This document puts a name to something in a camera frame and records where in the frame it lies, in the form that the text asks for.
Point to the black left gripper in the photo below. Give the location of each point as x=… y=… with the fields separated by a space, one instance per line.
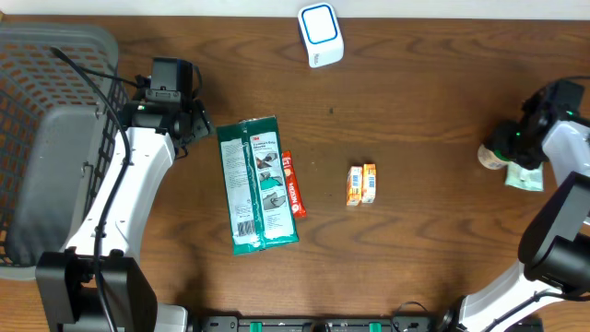
x=199 y=120

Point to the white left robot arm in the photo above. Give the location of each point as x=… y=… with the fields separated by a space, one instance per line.
x=95 y=283

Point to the green white package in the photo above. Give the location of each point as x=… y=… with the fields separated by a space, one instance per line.
x=256 y=186

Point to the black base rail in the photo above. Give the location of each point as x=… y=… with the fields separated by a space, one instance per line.
x=402 y=323

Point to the orange small box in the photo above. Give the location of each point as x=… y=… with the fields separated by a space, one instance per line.
x=368 y=188
x=354 y=185

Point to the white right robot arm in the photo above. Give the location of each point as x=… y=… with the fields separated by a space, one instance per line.
x=553 y=255

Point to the white barcode scanner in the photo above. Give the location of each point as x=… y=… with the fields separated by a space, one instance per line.
x=321 y=35

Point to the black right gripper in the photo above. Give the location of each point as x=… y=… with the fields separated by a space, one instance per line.
x=501 y=139

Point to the mint green snack packet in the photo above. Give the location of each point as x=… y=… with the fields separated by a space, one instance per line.
x=524 y=179

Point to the grey plastic basket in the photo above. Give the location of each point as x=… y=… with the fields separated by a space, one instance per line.
x=56 y=138

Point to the red stick sachet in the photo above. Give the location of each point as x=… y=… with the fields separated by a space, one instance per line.
x=297 y=207

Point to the green lid jar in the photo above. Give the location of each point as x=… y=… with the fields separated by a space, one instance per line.
x=489 y=159

